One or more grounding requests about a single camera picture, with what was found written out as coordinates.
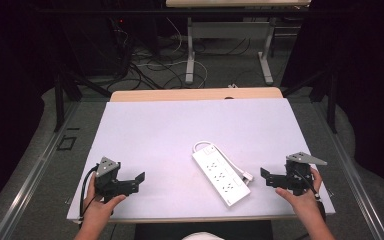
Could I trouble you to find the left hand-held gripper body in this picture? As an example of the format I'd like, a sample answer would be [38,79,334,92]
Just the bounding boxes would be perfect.
[94,156,132,203]

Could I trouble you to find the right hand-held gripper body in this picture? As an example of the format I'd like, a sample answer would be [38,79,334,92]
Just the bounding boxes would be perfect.
[274,151,328,197]

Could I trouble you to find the person's right hand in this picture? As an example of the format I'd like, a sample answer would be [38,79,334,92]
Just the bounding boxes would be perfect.
[274,166,326,220]

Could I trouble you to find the person's left hand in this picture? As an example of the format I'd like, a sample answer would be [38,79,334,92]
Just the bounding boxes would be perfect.
[81,173,128,228]

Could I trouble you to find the white power strip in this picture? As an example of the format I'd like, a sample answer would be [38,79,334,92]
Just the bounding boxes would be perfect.
[191,145,252,208]

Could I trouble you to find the white table mat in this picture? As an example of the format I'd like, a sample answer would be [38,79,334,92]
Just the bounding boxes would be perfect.
[66,97,336,224]

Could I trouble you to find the black floor socket plate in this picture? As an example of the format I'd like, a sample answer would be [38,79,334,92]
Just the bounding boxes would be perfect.
[56,135,78,152]

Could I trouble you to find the person's dark clothing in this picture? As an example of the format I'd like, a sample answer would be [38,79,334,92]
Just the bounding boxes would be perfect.
[134,219,274,240]

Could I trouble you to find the black metal stand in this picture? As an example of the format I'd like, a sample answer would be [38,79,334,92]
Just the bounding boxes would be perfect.
[281,65,340,135]
[53,68,113,133]

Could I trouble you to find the wooden table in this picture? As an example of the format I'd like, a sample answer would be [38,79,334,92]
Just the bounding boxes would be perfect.
[109,86,284,103]

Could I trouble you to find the dark equipment cabinet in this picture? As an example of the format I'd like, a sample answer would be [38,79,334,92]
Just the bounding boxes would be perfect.
[58,13,133,78]

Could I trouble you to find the white metal-legged desk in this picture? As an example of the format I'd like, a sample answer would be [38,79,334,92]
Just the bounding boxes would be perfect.
[165,0,312,86]

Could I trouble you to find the black horizontal bar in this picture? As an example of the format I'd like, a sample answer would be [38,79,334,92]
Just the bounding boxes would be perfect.
[35,7,312,15]

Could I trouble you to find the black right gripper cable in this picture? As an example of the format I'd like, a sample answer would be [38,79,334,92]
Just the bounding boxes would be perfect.
[294,169,322,202]

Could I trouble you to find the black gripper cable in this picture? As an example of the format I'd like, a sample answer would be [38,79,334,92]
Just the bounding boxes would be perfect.
[294,169,322,202]
[78,163,100,222]

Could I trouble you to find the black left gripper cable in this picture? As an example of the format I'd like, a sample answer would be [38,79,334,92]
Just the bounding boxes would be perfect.
[78,163,100,222]

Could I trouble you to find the white power strip cable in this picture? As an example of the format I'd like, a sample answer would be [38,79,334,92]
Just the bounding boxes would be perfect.
[192,140,255,184]

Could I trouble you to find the aluminium floor rail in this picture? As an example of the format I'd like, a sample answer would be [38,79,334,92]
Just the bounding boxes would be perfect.
[311,99,384,240]
[0,101,81,240]

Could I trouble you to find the tangle of floor cables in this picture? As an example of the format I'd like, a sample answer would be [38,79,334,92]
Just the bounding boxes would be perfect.
[108,16,253,91]

